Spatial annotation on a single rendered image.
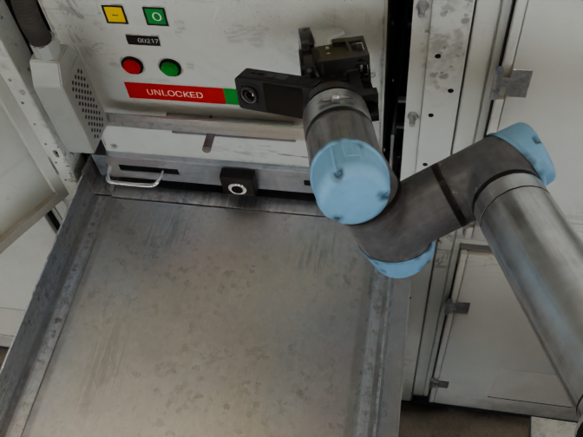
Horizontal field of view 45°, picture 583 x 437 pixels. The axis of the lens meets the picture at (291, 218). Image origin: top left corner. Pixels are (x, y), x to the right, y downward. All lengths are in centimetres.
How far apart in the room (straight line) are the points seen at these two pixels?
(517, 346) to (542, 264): 96
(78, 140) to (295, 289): 41
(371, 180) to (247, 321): 53
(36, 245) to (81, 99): 55
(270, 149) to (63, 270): 41
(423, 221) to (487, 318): 74
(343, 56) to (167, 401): 58
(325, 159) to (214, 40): 40
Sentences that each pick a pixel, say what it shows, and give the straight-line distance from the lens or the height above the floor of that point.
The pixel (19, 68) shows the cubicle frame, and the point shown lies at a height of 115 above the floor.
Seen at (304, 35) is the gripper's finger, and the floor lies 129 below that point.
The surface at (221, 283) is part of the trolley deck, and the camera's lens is 120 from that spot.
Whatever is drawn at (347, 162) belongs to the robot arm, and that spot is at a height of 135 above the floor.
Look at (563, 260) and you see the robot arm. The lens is 64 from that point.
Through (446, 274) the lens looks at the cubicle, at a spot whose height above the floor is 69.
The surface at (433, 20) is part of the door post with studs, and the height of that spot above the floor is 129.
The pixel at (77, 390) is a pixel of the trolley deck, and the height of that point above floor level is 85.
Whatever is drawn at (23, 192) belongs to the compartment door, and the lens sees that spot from 136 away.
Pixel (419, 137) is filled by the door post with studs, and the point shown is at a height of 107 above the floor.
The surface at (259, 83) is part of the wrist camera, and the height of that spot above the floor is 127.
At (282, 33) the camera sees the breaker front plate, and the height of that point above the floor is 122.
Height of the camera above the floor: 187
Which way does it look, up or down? 55 degrees down
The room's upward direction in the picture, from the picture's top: 8 degrees counter-clockwise
